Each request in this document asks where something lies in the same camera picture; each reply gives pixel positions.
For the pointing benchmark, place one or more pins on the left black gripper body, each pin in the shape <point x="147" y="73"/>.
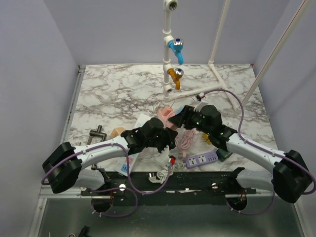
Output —
<point x="162" y="139"/>

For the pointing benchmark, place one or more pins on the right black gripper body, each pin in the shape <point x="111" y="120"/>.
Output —
<point x="195" y="119"/>

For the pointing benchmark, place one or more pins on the pink power strip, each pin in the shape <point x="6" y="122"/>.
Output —
<point x="164" y="114"/>

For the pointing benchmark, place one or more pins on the green cube plug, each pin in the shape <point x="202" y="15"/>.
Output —
<point x="223" y="155"/>

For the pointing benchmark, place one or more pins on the beige cube plug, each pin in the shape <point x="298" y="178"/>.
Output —
<point x="116" y="132"/>

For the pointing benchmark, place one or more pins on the purple power strip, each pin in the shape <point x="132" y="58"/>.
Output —
<point x="201" y="159"/>

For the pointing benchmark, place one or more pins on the white power strip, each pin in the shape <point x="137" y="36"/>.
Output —
<point x="135" y="145"/>

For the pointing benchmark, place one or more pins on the yellow cube socket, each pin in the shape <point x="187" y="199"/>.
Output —
<point x="206" y="139"/>

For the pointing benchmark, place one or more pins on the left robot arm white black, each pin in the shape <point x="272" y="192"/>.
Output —
<point x="63" y="166"/>

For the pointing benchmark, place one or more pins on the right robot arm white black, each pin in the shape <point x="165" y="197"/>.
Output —
<point x="285" y="173"/>

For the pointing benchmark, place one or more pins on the orange faucet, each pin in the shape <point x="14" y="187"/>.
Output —
<point x="176" y="74"/>

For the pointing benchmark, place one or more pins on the black hex key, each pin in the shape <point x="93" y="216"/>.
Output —
<point x="97" y="133"/>

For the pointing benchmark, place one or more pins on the blue faucet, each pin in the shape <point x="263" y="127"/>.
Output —
<point x="176" y="45"/>

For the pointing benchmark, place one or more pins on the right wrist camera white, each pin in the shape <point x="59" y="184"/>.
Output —
<point x="201" y="101"/>

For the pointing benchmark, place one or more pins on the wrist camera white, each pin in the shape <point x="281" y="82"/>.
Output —
<point x="201" y="101"/>
<point x="163" y="157"/>

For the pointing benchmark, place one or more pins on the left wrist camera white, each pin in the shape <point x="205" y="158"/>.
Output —
<point x="163" y="157"/>

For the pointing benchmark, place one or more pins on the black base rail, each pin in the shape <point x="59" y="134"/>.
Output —
<point x="179" y="188"/>

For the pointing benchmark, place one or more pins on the white pvc pipe frame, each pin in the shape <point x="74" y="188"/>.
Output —
<point x="170" y="5"/>

